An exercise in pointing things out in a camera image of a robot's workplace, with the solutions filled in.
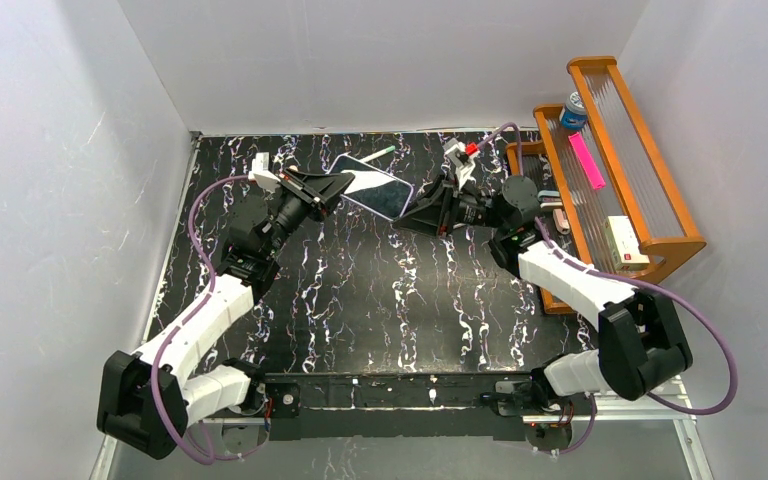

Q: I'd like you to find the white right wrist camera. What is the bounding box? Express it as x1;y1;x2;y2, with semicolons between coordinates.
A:
443;138;476;189

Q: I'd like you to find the orange wooden tiered shelf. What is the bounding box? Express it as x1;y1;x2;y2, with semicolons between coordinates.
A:
523;56;707;283

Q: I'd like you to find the black metal base rail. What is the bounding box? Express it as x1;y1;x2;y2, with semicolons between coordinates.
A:
259;372;593;446

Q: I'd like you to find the pink flat box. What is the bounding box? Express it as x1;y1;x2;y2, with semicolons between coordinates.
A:
568;132;607;190

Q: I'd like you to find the white red small box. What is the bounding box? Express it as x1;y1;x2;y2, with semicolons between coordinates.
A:
603;215;650;272

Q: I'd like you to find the blue white bottle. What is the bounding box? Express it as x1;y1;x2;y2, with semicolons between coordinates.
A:
559;91;588;131

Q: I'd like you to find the green white marker pen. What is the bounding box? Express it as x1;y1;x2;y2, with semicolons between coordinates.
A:
360;145;395;163

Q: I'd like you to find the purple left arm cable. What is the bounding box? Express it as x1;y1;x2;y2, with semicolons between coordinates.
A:
148;174;273;465

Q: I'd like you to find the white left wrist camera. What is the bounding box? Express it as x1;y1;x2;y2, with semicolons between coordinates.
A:
248;152;281;194

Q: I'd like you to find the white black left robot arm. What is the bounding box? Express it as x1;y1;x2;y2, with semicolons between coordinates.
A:
96;170;355;465

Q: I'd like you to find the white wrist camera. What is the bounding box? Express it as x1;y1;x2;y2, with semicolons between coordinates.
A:
443;138;476;189
248;152;281;194

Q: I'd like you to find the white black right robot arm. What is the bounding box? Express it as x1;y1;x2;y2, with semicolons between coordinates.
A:
393;175;693;407

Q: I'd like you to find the purple phone case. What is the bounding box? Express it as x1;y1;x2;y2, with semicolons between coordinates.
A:
325;154;414;221

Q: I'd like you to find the blue grey small item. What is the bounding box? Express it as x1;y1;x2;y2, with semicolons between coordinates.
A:
537;190;561;203

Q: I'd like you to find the small pink eraser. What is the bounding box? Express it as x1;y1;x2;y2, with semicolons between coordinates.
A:
552;208;570;235

